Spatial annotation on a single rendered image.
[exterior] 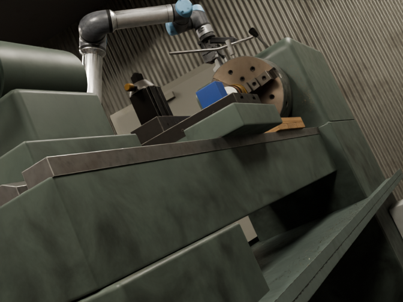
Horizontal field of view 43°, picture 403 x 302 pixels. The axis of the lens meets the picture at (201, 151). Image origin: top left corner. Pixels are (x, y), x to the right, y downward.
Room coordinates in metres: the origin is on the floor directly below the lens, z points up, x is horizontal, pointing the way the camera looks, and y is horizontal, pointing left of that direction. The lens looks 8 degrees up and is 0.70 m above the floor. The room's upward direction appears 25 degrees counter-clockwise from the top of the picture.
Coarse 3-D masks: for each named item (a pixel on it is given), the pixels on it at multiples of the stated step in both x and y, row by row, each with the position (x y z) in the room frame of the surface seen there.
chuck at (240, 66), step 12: (240, 60) 1.93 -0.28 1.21; (252, 60) 1.91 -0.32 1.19; (264, 60) 1.92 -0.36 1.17; (216, 72) 1.97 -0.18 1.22; (228, 72) 1.96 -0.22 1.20; (240, 72) 1.94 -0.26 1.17; (252, 72) 1.92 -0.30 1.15; (276, 72) 1.91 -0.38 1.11; (240, 84) 1.94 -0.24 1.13; (276, 84) 1.89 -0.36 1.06; (288, 84) 1.96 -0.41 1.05; (264, 96) 1.92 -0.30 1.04; (276, 96) 1.90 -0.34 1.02; (288, 96) 1.95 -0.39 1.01; (276, 108) 1.91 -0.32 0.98; (288, 108) 1.98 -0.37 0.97
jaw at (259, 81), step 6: (264, 72) 1.86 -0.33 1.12; (270, 72) 1.89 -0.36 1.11; (252, 78) 1.86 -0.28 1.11; (258, 78) 1.87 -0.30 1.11; (264, 78) 1.87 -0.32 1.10; (270, 78) 1.85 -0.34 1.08; (246, 84) 1.85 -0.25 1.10; (252, 84) 1.87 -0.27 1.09; (258, 84) 1.86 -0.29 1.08; (264, 84) 1.88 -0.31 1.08; (246, 90) 1.86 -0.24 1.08; (252, 90) 1.86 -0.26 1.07; (258, 90) 1.91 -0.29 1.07
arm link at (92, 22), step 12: (180, 0) 2.10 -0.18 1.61; (96, 12) 2.03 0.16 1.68; (108, 12) 2.03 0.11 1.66; (120, 12) 2.05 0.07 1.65; (132, 12) 2.06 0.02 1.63; (144, 12) 2.07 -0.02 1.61; (156, 12) 2.08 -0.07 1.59; (168, 12) 2.10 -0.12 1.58; (180, 12) 2.09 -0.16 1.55; (192, 12) 2.15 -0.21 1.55; (84, 24) 2.04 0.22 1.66; (96, 24) 2.02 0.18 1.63; (108, 24) 2.03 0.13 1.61; (120, 24) 2.06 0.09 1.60; (132, 24) 2.08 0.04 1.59; (144, 24) 2.10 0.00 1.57; (180, 24) 2.19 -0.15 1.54; (84, 36) 2.07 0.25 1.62; (96, 36) 2.06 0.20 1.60
